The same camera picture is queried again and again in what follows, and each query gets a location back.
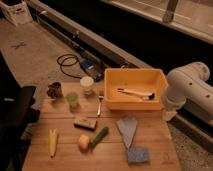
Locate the blue and black device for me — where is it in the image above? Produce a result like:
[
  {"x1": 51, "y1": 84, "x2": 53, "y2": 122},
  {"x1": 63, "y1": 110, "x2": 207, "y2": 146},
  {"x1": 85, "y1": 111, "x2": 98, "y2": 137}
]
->
[{"x1": 80, "y1": 59, "x2": 104, "y2": 82}]

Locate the black chair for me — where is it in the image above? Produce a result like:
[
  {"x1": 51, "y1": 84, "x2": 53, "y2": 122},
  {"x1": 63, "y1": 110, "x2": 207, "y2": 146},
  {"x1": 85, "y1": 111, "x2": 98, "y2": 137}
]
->
[{"x1": 0, "y1": 52, "x2": 40, "y2": 171}]

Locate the yellow corn toy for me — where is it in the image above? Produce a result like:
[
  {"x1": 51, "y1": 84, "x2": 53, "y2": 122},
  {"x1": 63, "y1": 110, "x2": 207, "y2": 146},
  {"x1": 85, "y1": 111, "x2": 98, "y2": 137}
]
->
[{"x1": 49, "y1": 129, "x2": 58, "y2": 158}]

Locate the green cucumber toy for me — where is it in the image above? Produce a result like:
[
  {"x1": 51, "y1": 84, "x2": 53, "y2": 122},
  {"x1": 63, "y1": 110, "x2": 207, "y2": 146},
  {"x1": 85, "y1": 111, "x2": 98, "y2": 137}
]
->
[{"x1": 91, "y1": 127, "x2": 109, "y2": 149}]

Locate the white paper cup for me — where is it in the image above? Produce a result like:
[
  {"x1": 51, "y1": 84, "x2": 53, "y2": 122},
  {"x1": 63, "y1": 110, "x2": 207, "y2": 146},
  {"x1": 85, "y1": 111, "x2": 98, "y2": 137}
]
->
[{"x1": 80, "y1": 76, "x2": 94, "y2": 95}]

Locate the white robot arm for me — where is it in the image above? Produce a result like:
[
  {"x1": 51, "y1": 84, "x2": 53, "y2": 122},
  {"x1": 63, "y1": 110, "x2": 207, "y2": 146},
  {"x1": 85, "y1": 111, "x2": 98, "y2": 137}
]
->
[{"x1": 161, "y1": 62, "x2": 213, "y2": 127}]

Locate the blue folded cloth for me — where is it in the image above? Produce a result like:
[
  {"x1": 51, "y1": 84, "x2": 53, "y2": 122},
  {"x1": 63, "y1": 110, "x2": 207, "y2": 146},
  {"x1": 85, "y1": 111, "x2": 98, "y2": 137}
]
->
[{"x1": 116, "y1": 116, "x2": 138, "y2": 149}]

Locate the white cardboard box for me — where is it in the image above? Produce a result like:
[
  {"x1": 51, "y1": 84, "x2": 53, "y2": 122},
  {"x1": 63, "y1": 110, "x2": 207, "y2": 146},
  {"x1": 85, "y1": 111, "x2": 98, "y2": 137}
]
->
[{"x1": 0, "y1": 0, "x2": 32, "y2": 26}]

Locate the white dish brush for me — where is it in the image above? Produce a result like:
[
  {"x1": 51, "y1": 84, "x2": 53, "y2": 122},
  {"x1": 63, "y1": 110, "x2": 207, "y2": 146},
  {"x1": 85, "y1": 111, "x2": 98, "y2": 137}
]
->
[{"x1": 117, "y1": 88, "x2": 155, "y2": 100}]

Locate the metal fork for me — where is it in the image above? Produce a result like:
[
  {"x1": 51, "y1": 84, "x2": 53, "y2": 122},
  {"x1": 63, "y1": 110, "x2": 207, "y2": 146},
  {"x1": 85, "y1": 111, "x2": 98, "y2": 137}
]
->
[{"x1": 97, "y1": 94, "x2": 104, "y2": 117}]

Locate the yellow plastic bin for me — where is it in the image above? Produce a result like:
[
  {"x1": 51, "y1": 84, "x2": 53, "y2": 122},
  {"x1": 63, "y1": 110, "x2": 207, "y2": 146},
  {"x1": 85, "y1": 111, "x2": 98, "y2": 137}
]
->
[{"x1": 104, "y1": 68, "x2": 168, "y2": 110}]

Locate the black coiled cable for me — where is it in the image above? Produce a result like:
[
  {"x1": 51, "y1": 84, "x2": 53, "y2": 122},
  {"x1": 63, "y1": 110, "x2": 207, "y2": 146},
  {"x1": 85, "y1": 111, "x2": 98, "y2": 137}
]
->
[{"x1": 56, "y1": 53, "x2": 83, "y2": 80}]

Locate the blue sponge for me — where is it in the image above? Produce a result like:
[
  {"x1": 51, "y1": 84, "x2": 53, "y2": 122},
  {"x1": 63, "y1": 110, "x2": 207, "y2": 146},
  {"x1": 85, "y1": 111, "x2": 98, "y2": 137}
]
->
[{"x1": 126, "y1": 147, "x2": 149, "y2": 164}]

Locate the dark rectangular sponge block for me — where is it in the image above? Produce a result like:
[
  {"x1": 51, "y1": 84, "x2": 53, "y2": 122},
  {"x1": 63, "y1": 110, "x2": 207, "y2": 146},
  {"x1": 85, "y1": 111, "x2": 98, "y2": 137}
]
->
[{"x1": 74, "y1": 117, "x2": 97, "y2": 130}]

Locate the green plastic cup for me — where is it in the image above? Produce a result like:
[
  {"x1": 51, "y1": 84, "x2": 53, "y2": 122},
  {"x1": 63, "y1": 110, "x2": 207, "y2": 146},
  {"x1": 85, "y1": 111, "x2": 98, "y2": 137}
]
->
[{"x1": 66, "y1": 92, "x2": 79, "y2": 109}]

